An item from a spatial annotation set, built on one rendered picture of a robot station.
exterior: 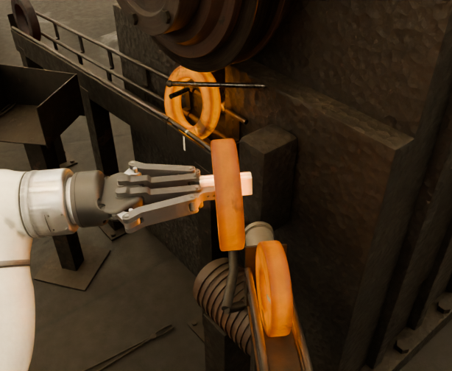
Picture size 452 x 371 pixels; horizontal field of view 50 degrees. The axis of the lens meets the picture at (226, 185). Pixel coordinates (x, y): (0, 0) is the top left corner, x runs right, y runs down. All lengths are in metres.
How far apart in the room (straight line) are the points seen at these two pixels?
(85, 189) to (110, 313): 1.09
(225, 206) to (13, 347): 0.31
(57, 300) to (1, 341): 1.13
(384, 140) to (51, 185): 0.55
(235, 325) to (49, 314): 0.87
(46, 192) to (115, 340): 1.04
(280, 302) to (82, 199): 0.32
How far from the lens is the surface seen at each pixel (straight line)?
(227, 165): 0.61
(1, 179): 0.68
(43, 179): 0.67
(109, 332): 1.67
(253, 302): 0.83
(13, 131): 1.51
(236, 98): 1.13
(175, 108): 1.25
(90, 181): 0.65
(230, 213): 0.60
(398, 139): 0.90
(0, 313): 0.67
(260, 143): 0.97
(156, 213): 0.63
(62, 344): 1.68
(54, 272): 1.87
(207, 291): 1.07
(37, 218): 0.66
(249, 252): 0.87
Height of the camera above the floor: 1.34
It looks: 39 degrees down
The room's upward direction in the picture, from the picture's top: straight up
